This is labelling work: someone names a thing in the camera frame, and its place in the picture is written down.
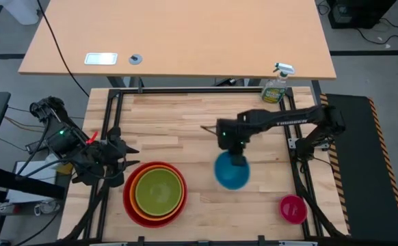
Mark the small pink bowl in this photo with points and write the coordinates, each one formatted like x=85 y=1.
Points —
x=293 y=209

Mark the orange bowl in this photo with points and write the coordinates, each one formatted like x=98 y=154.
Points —
x=132 y=200

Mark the black computer case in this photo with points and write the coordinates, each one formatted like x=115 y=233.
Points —
x=359 y=13

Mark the black aluminium table frame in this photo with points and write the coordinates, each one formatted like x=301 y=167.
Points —
x=202 y=90

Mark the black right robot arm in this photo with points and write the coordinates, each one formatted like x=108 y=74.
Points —
x=288 y=119

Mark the clear spray bottle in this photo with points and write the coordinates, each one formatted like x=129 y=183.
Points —
x=274 y=92

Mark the yellow object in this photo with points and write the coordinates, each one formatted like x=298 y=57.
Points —
x=65 y=168

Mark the black power adapter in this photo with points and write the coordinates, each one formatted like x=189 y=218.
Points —
x=33 y=147

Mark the large red bowl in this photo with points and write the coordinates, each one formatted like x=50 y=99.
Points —
x=154 y=224

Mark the white box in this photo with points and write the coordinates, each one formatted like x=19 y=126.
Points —
x=31 y=167

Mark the light wood desk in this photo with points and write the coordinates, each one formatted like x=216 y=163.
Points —
x=185 y=34

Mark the green bowl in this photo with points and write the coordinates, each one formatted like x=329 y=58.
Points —
x=158 y=191

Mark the white power strip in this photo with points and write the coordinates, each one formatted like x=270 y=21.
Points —
x=45 y=207

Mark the blue bowl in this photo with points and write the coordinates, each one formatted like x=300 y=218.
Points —
x=229 y=177

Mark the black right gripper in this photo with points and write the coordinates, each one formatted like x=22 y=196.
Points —
x=236 y=150

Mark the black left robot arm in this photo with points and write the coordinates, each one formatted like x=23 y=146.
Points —
x=65 y=140

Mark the black mat with hazard stripes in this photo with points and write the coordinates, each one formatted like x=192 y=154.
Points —
x=363 y=171

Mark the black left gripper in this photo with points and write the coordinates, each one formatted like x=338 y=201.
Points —
x=111 y=155

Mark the black support beam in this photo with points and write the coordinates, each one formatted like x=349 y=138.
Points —
x=14 y=181

